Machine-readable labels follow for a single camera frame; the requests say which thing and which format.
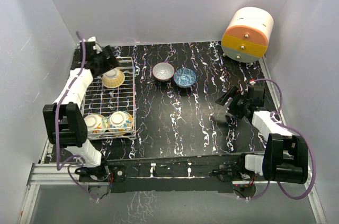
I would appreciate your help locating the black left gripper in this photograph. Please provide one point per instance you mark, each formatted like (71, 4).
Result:
(111, 61)

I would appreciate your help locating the aluminium frame rail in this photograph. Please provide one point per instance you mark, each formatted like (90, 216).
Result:
(41, 173)

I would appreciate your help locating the grey bowl red rim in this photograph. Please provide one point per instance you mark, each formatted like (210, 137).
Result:
(163, 71)

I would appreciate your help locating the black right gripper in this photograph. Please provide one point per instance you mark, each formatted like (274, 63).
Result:
(231, 92)

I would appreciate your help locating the white wire dish rack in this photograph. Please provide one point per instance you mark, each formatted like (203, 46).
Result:
(104, 101)

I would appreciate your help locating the orange flower leaf bowl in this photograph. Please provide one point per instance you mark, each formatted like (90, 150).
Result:
(96, 124)

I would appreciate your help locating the orange blue swirl bowl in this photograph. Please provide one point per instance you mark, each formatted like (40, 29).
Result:
(120, 123)

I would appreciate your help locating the cylindrical drawer cabinet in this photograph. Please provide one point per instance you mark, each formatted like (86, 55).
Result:
(247, 36)

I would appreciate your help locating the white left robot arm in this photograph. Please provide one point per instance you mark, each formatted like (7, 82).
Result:
(66, 127)

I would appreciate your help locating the blue patterned bowl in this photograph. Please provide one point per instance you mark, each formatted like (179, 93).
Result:
(184, 77)

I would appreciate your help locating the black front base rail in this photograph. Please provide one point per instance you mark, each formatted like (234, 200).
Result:
(191, 173)

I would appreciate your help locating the yellow sun pattern bowl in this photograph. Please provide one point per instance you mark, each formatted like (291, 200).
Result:
(113, 78)

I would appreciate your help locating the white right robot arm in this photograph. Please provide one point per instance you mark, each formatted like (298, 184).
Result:
(286, 155)

